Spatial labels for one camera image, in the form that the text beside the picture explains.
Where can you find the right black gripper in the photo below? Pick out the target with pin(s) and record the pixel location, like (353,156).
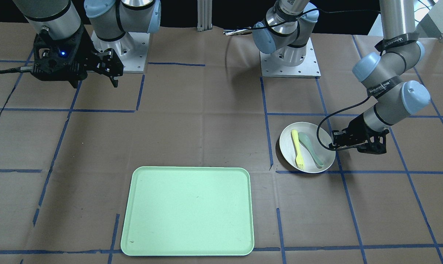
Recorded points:
(86,47)

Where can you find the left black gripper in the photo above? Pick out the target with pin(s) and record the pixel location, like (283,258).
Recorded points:
(358,129)

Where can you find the white round plate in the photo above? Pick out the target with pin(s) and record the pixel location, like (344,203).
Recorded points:
(288,151)

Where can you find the yellow plastic fork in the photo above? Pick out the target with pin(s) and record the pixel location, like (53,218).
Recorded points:
(299,161)

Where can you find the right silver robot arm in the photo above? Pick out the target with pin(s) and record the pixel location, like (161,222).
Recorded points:
(111,19)

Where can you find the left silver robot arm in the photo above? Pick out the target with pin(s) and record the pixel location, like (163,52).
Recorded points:
(289,24)

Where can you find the green plastic spoon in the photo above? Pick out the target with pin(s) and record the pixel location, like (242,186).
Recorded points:
(306,141)

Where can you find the metal connector plugs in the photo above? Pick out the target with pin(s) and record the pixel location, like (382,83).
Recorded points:
(237,32)

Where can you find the light green tray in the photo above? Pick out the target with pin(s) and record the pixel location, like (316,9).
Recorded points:
(188,211)

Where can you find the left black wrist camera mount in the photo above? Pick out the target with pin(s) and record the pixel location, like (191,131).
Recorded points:
(372,142)

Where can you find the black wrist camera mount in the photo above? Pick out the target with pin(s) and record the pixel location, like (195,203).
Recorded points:
(61,60)
(372,142)

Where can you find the metal base plate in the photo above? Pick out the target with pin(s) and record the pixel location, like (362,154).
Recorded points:
(132,50)
(291,62)

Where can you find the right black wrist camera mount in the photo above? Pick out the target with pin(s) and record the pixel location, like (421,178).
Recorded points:
(61,60)

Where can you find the aluminium frame post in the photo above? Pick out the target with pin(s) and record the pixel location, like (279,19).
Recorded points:
(204,15)

